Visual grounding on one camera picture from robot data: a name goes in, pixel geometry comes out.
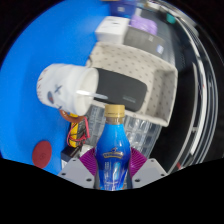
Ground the metal spoon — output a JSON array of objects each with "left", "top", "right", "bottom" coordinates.
[{"left": 76, "top": 89, "right": 109, "bottom": 100}]

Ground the white mug with face print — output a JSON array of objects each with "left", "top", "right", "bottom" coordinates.
[{"left": 36, "top": 63, "right": 100, "bottom": 124}]

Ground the flat round red coaster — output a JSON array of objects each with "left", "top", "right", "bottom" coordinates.
[{"left": 31, "top": 140, "right": 53, "bottom": 169}]

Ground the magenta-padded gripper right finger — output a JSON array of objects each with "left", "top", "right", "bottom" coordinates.
[{"left": 128, "top": 147, "right": 169, "bottom": 189}]

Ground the black box with white label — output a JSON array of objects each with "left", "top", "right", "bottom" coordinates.
[{"left": 60, "top": 144, "right": 83, "bottom": 169}]

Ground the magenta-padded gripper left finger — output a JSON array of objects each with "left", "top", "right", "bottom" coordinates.
[{"left": 58, "top": 147, "right": 99, "bottom": 190}]

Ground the dark grey upright box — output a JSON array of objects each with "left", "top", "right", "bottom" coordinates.
[{"left": 123, "top": 25, "right": 167, "bottom": 56}]

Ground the blue box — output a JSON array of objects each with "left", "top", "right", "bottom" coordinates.
[{"left": 109, "top": 0, "right": 138, "bottom": 18}]

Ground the black overhead bench shelf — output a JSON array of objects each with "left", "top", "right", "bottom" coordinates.
[{"left": 149, "top": 19, "right": 208, "bottom": 173}]

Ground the blue drink bottle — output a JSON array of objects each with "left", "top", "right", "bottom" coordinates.
[{"left": 95, "top": 104, "right": 132, "bottom": 191}]

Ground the small teal object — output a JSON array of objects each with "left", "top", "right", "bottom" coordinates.
[{"left": 166, "top": 13, "right": 177, "bottom": 24}]

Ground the black rectangular device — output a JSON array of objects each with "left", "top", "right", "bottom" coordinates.
[{"left": 91, "top": 67, "right": 149, "bottom": 113}]

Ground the yellow multimeter with red leads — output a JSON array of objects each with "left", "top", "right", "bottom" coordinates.
[{"left": 66, "top": 113, "right": 91, "bottom": 148}]

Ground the white dotted tray box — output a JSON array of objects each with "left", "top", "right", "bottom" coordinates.
[{"left": 85, "top": 41, "right": 179, "bottom": 128}]

